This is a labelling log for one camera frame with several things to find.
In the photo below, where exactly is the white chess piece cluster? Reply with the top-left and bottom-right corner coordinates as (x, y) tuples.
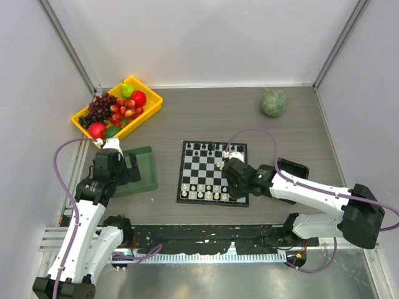
(178, 161), (229, 203)

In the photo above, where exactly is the purple grape bunch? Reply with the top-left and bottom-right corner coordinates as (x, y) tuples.
(85, 93), (117, 123)

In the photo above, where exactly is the green melon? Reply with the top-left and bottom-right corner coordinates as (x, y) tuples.
(260, 90), (287, 117)

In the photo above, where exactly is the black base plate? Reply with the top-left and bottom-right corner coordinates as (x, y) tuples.
(119, 224), (319, 255)

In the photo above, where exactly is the red mango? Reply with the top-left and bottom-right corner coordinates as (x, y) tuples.
(88, 122), (107, 140)

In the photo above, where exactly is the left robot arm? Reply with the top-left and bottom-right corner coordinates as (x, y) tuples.
(32, 148), (133, 298)

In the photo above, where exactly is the black plastic box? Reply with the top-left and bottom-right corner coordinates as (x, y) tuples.
(270, 158), (310, 204)

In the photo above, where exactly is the green lime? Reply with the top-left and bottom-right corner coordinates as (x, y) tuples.
(104, 126), (122, 139)

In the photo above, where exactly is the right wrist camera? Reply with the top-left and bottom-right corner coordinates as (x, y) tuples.
(222, 151), (245, 163)

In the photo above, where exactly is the black grape bunch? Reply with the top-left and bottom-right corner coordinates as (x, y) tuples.
(79, 116), (92, 130)

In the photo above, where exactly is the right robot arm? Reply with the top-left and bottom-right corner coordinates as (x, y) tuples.
(222, 158), (385, 249)

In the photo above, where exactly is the green pear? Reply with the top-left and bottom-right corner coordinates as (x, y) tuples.
(121, 81), (135, 99)

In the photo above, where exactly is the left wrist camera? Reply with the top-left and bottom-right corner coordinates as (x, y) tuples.
(102, 137), (123, 156)

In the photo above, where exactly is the black white chessboard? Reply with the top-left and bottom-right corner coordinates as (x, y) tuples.
(176, 140), (249, 207)

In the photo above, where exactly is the green plastic tray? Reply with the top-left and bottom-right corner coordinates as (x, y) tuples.
(113, 146), (158, 198)

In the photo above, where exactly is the yellow plastic tray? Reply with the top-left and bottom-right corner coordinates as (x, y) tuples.
(71, 76), (163, 140)

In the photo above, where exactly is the white cable duct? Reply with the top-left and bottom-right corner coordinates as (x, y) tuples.
(108, 250), (287, 264)

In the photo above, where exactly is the red apple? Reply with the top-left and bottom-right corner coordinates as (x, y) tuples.
(130, 90), (147, 107)

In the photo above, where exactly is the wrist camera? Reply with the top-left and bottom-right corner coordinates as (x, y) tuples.
(222, 151), (245, 163)
(102, 137), (123, 156)

